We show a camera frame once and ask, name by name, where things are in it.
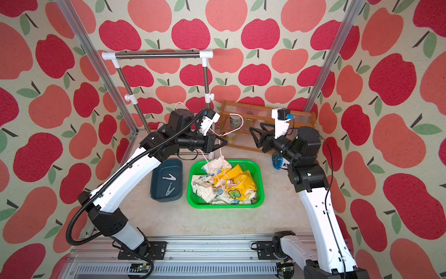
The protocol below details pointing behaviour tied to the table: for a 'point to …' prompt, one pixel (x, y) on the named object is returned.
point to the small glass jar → (248, 123)
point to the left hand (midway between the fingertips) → (228, 147)
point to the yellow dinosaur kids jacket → (220, 182)
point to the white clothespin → (171, 178)
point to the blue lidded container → (279, 161)
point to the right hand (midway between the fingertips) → (258, 130)
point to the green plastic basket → (195, 168)
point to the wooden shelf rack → (244, 139)
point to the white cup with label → (236, 120)
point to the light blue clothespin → (169, 192)
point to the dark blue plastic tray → (159, 186)
